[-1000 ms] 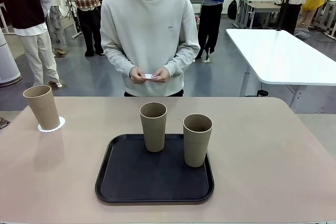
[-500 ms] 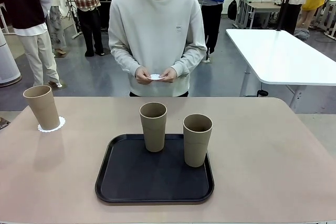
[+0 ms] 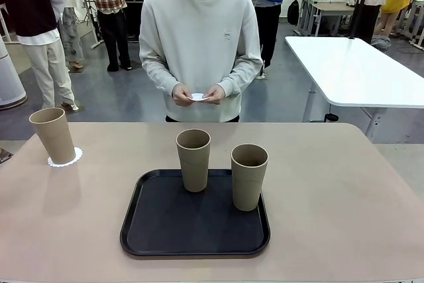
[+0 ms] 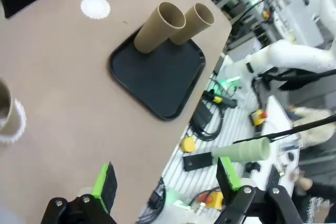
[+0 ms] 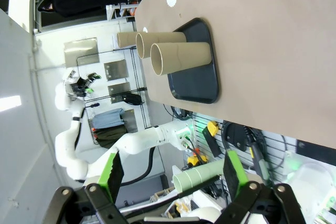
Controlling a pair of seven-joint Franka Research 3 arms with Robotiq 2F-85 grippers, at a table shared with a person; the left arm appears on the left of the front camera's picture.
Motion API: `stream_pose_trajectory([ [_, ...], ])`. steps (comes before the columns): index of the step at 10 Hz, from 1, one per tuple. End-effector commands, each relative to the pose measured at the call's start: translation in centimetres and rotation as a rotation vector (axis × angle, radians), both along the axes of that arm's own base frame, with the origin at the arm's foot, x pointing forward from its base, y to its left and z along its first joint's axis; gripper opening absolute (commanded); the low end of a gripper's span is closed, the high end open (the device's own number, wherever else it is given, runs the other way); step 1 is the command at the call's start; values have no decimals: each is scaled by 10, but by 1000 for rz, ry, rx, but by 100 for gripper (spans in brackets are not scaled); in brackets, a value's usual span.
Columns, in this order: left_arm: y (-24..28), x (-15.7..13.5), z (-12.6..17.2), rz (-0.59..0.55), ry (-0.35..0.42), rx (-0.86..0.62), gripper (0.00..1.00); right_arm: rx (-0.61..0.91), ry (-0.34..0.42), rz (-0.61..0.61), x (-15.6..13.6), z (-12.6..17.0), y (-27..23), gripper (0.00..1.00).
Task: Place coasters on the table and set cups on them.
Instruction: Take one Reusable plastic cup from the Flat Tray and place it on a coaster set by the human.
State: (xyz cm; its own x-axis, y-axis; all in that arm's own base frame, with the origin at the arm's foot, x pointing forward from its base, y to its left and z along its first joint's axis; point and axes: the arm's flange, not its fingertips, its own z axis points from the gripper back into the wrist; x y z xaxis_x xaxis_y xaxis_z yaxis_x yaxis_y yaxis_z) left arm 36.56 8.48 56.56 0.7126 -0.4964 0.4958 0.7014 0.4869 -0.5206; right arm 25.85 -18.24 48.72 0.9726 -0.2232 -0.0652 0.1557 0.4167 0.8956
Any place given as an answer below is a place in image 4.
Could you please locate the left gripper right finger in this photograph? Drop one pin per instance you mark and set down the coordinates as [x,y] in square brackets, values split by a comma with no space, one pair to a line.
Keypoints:
[225,179]

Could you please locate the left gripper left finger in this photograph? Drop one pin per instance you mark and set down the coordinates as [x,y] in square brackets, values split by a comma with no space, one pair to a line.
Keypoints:
[109,184]

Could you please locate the white scalloped paper coaster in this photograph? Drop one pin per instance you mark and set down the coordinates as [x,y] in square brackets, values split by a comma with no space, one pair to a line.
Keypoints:
[22,119]
[95,7]

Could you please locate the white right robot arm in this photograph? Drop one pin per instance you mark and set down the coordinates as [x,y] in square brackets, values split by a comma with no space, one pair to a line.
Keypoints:
[288,53]

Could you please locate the light green stacked cups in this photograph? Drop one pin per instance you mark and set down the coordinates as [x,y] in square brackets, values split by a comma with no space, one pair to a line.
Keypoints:
[241,151]

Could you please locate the yellow box two red buttons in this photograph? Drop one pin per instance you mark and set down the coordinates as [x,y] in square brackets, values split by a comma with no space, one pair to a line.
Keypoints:
[212,200]

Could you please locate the black flat metal plate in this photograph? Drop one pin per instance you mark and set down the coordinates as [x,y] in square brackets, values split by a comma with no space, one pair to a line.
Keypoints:
[197,161]

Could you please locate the round yellow stop button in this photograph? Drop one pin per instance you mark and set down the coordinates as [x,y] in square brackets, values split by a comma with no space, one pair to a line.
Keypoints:
[189,145]

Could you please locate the yellow box red button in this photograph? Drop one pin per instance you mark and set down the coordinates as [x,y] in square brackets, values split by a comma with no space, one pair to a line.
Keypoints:
[257,117]

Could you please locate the black power adapter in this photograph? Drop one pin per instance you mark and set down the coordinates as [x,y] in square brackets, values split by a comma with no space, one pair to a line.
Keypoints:
[201,113]

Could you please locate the black yellow hand tool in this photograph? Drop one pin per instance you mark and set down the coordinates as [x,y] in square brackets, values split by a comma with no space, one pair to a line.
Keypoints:
[219,100]

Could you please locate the thin black rod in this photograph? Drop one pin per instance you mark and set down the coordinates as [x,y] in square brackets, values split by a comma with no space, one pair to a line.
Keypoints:
[302,128]

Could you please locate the black plastic tray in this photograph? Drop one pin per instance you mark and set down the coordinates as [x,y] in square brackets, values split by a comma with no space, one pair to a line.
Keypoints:
[157,82]

